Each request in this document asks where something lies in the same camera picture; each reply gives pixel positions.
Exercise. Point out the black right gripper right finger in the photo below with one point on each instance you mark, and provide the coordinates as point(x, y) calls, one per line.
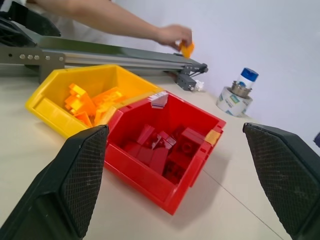
point(290, 175)

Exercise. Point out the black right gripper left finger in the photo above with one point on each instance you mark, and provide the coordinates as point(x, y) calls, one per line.
point(52, 190)

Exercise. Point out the grey conveyor belt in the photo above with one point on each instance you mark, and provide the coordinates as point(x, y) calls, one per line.
point(105, 59)

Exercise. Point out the person's bare hand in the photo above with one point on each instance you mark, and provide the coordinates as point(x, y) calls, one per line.
point(172, 33)

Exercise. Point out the dark blue object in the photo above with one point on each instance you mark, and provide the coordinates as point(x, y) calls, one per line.
point(317, 140)

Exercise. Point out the small orange building block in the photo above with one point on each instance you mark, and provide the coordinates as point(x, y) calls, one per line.
point(83, 118)

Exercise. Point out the orange tape patch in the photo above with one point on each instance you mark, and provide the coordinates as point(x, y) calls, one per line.
point(213, 137)

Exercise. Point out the red plastic bin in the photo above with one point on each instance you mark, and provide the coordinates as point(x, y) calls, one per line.
point(140, 176)

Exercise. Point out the yellow-orange building block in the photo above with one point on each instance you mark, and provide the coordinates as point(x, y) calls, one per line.
point(103, 115)

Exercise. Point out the white label tape roll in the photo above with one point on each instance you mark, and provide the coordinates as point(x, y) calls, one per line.
point(231, 105)

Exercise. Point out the stepped orange building block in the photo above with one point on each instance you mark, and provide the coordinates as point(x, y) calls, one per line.
point(80, 98)

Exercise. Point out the round metal weight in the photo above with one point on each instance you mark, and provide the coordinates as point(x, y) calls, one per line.
point(241, 88)

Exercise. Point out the square red studded brick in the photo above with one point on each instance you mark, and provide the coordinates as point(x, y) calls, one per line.
point(188, 142)

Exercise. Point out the white bottle blue cap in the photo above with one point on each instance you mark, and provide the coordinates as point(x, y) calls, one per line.
point(248, 76)

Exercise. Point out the wide orange building block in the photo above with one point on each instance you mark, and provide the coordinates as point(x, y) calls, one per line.
point(108, 97)

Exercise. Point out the flat red building block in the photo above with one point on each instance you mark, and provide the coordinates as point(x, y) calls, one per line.
point(145, 133)

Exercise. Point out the yellow plastic bin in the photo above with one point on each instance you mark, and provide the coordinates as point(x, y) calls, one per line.
point(58, 81)

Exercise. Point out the sloped red building block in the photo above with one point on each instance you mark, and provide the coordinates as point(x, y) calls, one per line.
point(157, 160)

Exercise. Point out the dark red studded brick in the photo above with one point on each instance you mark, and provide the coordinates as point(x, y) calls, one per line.
point(173, 172)

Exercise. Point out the red block with white marks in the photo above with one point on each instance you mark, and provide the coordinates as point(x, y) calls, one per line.
point(167, 138)

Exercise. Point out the crumpled white paper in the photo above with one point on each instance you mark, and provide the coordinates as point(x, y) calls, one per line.
point(199, 85)

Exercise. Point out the clear tape strip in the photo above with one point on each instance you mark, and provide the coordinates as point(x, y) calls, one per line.
point(158, 100)

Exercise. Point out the person's white shirt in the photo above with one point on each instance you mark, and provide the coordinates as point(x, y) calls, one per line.
point(85, 33)

